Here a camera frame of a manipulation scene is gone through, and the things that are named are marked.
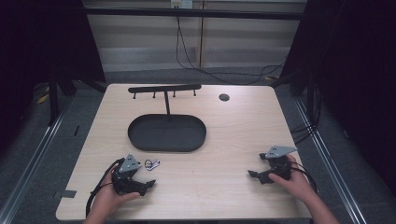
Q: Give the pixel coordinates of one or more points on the person's left hand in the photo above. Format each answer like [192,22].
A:
[107,196]

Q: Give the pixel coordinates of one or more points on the white wall socket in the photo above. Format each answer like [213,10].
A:
[181,3]

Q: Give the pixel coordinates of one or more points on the grey tape strip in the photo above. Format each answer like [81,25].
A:
[67,194]

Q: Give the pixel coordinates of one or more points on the person's right hand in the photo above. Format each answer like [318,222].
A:
[295,183]

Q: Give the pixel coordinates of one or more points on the dark curtain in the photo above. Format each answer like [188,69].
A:
[37,46]
[355,62]

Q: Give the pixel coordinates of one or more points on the small black floor strip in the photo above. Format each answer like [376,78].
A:
[76,130]

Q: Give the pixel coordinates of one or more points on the black horizontal metal bar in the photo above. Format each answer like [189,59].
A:
[193,13]

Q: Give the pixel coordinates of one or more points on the metal floor rail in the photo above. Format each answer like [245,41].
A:
[336,177]
[28,174]

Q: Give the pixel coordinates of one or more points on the black hook stand with tray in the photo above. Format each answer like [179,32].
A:
[166,133]

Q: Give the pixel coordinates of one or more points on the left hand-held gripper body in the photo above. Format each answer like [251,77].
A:
[126,183]

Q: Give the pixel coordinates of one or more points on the vertical wooden wall strip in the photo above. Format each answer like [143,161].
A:
[201,34]

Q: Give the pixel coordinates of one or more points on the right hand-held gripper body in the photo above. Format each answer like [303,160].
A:
[279,166]

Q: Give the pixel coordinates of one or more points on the black metal stand leg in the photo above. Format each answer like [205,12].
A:
[53,102]

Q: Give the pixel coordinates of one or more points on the round black table grommet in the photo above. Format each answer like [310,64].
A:
[224,97]

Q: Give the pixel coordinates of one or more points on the yellow floor tape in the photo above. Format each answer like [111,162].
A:
[42,99]

